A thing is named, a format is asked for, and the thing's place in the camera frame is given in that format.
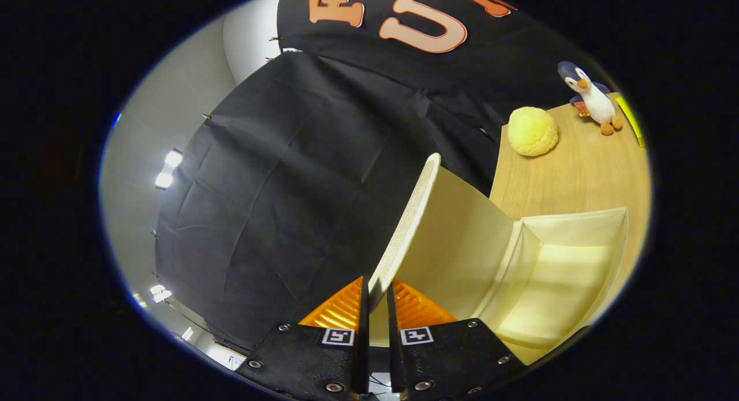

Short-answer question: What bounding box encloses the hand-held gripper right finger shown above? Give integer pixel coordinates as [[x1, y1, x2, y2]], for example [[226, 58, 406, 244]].
[[386, 279, 527, 400]]

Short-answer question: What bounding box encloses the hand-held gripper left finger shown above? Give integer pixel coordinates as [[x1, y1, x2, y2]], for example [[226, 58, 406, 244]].
[[236, 276, 371, 400]]

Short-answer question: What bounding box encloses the beige fabric storage box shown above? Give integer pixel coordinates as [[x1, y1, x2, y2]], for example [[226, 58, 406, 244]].
[[368, 153, 629, 367]]

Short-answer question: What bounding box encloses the black backdrop cloth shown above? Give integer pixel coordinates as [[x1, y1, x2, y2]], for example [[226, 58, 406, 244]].
[[155, 0, 613, 355]]

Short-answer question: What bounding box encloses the yellow bread plush toy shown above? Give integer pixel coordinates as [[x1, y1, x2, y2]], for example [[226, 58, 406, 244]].
[[508, 106, 559, 158]]

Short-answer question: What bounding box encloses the blue white penguin plush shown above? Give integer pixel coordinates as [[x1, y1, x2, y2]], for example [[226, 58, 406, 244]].
[[557, 61, 624, 136]]

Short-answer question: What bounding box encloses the yellow book red circle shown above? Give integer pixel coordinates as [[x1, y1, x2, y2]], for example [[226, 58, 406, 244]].
[[615, 95, 646, 149]]

